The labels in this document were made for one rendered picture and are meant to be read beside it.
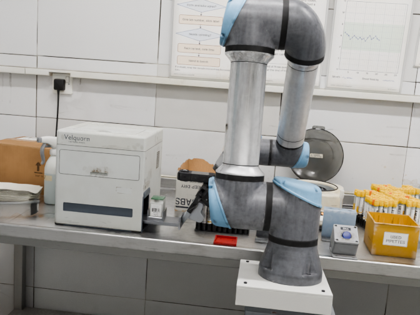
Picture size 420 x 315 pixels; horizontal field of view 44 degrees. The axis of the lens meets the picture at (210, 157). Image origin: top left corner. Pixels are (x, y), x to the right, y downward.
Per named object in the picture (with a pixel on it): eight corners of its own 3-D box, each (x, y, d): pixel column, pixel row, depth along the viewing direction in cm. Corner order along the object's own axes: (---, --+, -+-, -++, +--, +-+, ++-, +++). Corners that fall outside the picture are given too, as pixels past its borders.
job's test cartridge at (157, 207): (149, 219, 160) (149, 199, 159) (152, 215, 164) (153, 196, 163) (161, 220, 159) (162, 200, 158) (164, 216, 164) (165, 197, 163)
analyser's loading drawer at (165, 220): (114, 223, 160) (115, 207, 159) (120, 217, 166) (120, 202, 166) (179, 230, 158) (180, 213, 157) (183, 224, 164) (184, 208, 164)
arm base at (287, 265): (318, 290, 114) (322, 246, 113) (251, 279, 118) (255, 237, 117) (324, 272, 128) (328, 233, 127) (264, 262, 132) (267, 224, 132)
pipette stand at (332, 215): (320, 240, 164) (324, 210, 162) (320, 234, 170) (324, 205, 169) (353, 244, 162) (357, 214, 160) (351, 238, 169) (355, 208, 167)
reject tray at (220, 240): (213, 244, 153) (213, 241, 153) (215, 237, 160) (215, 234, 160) (235, 246, 153) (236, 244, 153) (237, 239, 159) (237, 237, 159)
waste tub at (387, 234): (370, 254, 154) (374, 222, 152) (362, 240, 167) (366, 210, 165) (416, 259, 152) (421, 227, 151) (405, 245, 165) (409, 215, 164)
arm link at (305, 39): (336, -8, 119) (304, 152, 151) (288, -11, 119) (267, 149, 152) (341, 15, 110) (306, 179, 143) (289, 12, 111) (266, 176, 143)
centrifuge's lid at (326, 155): (290, 122, 203) (292, 124, 211) (284, 185, 204) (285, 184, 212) (347, 128, 198) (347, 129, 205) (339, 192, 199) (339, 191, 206)
